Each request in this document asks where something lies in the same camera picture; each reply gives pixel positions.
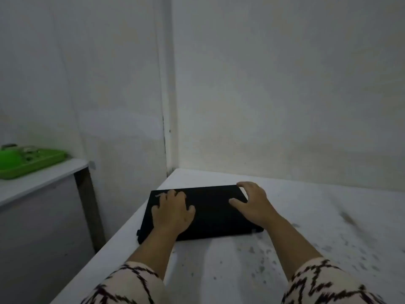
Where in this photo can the person's left hand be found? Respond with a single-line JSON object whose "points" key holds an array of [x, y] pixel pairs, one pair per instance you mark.
{"points": [[171, 216]]}

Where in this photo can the black laptop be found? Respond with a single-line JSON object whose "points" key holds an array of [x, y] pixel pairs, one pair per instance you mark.
{"points": [[215, 218]]}

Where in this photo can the person's right thumb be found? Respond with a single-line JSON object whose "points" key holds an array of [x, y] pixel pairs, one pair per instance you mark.
{"points": [[237, 204]]}

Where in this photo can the person's left forearm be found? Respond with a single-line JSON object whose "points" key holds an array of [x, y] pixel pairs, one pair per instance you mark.
{"points": [[148, 256]]}

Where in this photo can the person's left little finger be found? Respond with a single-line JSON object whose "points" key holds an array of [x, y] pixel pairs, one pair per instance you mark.
{"points": [[155, 210]]}

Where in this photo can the person's left thumb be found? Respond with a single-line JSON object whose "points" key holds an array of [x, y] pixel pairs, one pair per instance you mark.
{"points": [[191, 212]]}

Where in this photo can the white side table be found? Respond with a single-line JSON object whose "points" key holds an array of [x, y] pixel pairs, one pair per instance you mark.
{"points": [[34, 224]]}

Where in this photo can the person's right forearm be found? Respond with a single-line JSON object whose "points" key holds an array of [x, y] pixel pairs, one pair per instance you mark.
{"points": [[300, 256]]}

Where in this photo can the small grey metal items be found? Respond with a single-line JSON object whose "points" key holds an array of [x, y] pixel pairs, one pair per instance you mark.
{"points": [[28, 150]]}

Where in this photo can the green plastic tray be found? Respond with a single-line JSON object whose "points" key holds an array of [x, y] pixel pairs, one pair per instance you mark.
{"points": [[38, 161]]}

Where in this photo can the person's right hand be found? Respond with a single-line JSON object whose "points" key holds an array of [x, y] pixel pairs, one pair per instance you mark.
{"points": [[256, 205]]}

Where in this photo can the person's left middle finger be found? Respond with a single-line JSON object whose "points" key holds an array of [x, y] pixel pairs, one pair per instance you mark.
{"points": [[172, 196]]}

